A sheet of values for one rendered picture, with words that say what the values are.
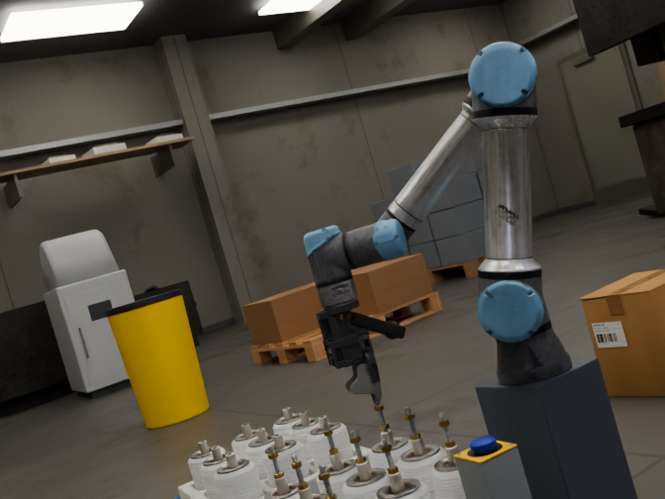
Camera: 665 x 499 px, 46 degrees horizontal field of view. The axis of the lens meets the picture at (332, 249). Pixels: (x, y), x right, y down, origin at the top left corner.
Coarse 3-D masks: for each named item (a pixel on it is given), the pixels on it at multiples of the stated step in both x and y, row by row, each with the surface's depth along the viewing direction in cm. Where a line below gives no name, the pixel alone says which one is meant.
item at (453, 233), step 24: (408, 168) 696; (480, 168) 687; (456, 192) 666; (480, 192) 681; (432, 216) 686; (456, 216) 663; (480, 216) 678; (432, 240) 694; (456, 240) 670; (480, 240) 674; (432, 264) 701; (456, 264) 676; (480, 264) 669
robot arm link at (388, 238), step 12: (360, 228) 152; (372, 228) 150; (384, 228) 149; (396, 228) 148; (348, 240) 150; (360, 240) 149; (372, 240) 149; (384, 240) 148; (396, 240) 148; (348, 252) 150; (360, 252) 149; (372, 252) 149; (384, 252) 149; (396, 252) 149; (360, 264) 151
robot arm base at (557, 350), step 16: (544, 336) 155; (512, 352) 155; (528, 352) 154; (544, 352) 153; (560, 352) 155; (512, 368) 155; (528, 368) 154; (544, 368) 152; (560, 368) 153; (512, 384) 155
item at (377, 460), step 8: (408, 440) 156; (400, 448) 153; (408, 448) 153; (368, 456) 155; (376, 456) 153; (384, 456) 152; (392, 456) 151; (400, 456) 152; (376, 464) 153; (384, 464) 152
